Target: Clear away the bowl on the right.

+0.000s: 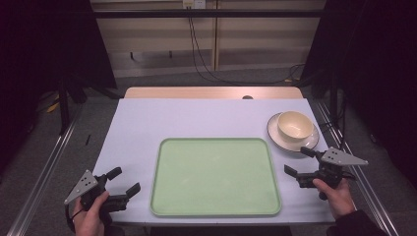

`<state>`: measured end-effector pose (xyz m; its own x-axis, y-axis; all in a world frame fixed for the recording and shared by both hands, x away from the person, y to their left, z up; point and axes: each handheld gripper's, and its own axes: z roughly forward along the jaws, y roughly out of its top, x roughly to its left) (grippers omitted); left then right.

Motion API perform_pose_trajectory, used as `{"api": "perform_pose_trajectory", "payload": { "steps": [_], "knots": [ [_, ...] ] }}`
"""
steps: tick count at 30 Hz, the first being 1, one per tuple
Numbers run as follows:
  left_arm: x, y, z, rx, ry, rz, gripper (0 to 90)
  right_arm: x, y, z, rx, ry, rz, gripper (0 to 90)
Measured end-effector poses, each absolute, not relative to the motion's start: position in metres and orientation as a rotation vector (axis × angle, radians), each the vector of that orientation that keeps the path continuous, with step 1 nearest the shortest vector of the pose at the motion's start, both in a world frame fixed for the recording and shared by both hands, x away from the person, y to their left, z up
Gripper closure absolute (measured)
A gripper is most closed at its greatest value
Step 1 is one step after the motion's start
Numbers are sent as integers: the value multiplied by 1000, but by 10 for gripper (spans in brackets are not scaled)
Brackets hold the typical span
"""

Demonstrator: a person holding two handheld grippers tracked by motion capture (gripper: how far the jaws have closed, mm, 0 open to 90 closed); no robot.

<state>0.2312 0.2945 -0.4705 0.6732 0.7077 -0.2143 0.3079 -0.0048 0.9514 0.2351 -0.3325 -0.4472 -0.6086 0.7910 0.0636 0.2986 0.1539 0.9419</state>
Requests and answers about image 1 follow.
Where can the black curtain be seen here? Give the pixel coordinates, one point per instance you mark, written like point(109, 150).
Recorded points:
point(377, 65)
point(46, 42)

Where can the person's left hand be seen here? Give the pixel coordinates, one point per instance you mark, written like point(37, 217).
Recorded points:
point(88, 221)

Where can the green plastic tray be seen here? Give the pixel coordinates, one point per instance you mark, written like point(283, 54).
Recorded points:
point(214, 178)

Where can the yellow floor object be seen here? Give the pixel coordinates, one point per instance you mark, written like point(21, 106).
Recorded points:
point(53, 106)

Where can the small black stick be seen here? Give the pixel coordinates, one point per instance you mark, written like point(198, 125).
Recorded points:
point(88, 139)

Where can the black metal stand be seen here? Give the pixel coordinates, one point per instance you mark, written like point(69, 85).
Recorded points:
point(333, 95)
point(64, 105)

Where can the person's right hand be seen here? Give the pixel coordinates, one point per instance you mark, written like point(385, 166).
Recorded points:
point(339, 200)

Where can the black horizontal frame bar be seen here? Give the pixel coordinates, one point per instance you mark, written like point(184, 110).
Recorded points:
point(203, 13)

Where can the pale lavender table mat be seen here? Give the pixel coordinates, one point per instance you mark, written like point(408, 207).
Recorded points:
point(196, 118)

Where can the wooden wall post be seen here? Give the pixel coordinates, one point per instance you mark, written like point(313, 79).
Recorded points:
point(215, 36)

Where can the white round plate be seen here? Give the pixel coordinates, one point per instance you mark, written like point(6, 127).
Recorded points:
point(309, 141)

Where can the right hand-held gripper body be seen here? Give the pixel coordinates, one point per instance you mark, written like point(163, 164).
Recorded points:
point(341, 158)

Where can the aluminium floor rail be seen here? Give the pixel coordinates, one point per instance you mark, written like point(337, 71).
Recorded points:
point(367, 183)
point(42, 177)

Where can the white wall power outlet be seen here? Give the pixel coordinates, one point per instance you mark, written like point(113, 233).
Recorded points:
point(194, 3)

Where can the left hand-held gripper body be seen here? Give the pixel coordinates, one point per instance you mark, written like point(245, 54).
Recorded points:
point(86, 186)

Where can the cream ceramic bowl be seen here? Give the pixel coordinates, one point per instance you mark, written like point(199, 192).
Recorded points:
point(295, 126)

